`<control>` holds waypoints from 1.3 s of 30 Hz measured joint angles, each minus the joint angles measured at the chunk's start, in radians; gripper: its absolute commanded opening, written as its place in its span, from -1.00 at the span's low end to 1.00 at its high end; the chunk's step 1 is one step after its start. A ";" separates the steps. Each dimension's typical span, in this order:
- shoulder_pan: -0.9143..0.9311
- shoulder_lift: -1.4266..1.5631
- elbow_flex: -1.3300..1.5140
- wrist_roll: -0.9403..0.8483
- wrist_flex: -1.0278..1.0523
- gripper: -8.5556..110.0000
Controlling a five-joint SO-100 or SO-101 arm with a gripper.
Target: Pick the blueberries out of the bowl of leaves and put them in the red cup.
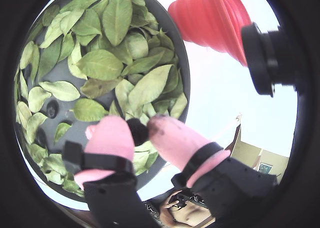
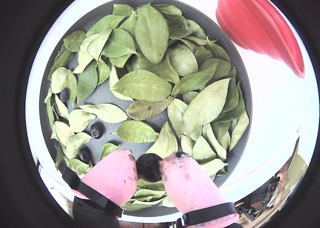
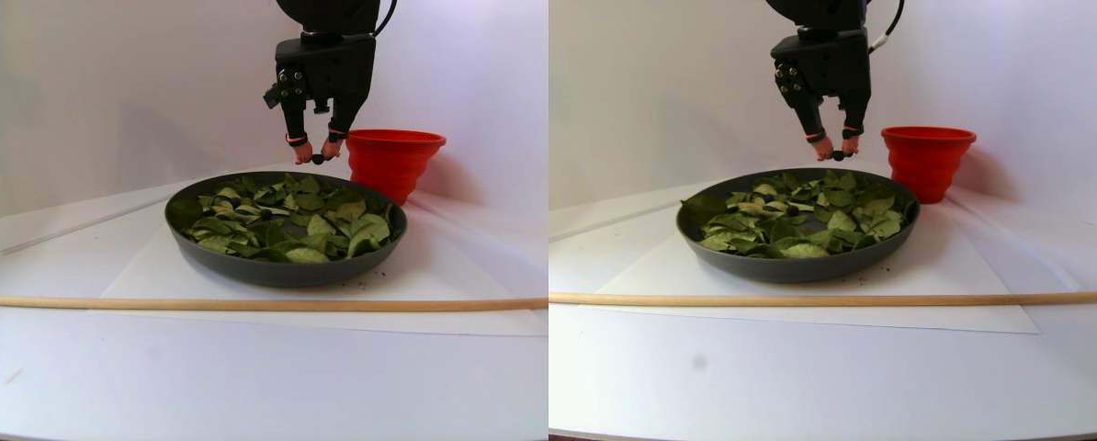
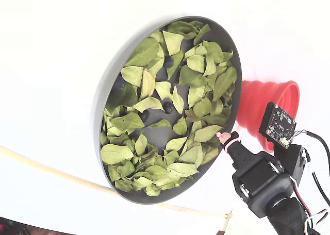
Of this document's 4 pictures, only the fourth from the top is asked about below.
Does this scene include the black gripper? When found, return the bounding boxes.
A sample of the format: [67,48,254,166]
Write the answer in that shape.
[216,131,293,219]

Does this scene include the red collapsible cup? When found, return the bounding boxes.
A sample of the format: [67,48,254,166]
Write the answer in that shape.
[236,79,301,154]

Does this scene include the pile of green leaves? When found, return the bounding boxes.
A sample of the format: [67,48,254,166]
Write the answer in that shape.
[100,20,238,197]

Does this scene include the dark grey round bowl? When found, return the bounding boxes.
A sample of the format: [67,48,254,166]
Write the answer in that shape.
[90,15,243,205]

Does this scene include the long wooden stick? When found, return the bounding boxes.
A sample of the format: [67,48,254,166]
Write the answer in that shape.
[0,145,233,220]

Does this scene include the black camera circuit board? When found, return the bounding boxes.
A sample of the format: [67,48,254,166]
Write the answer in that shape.
[258,102,297,149]

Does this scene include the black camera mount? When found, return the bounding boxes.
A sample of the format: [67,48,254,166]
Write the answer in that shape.
[273,142,310,187]

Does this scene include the red white black wires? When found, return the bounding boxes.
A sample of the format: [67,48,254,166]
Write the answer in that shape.
[291,147,330,232]

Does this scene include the black cable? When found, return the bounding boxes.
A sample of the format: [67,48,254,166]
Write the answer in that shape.
[293,129,330,207]

